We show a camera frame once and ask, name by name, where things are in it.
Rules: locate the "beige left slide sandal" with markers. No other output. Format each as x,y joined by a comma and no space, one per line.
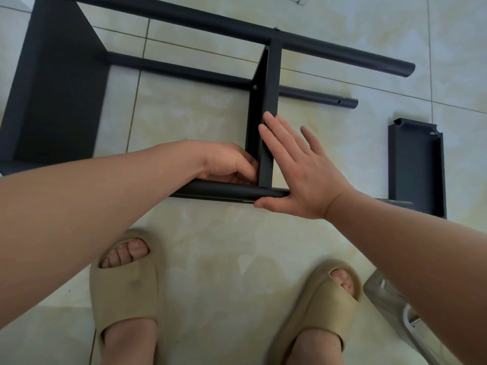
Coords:
127,288

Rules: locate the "person's foot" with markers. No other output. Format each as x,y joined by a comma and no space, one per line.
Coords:
129,342
315,347

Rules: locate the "clear plastic bag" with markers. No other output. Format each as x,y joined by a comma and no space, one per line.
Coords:
382,296

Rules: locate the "person's right little finger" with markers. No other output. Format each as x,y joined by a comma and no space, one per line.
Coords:
314,142

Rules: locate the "person's left hand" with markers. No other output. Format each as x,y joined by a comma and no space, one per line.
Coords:
222,161

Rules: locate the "person's left forearm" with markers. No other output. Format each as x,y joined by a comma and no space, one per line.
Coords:
95,209

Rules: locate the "white plastic piece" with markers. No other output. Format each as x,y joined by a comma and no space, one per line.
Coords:
416,332

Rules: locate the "person's right forearm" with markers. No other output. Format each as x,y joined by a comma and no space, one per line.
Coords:
411,254

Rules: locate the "beige right slide sandal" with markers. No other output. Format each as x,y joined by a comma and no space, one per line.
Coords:
323,311

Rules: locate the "person's left foot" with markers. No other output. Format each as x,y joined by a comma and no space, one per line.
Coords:
129,342

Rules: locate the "loose dark grey shelf panel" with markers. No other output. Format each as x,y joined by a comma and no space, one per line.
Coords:
416,171

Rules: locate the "person's left fingers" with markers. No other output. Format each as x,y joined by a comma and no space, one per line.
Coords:
245,163

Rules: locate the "person's right foot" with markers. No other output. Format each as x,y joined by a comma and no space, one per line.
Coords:
315,347

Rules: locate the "person's right middle finger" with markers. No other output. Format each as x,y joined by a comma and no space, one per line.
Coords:
283,134

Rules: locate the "dark grey metal rack frame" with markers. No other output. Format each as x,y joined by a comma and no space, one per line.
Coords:
57,91

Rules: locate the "beige slide sandal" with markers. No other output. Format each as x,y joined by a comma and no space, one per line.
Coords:
323,311
127,288

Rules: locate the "person's right hand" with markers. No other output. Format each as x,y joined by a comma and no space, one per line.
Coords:
308,182

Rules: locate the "person's right thumb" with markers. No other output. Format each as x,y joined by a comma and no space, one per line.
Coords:
272,203

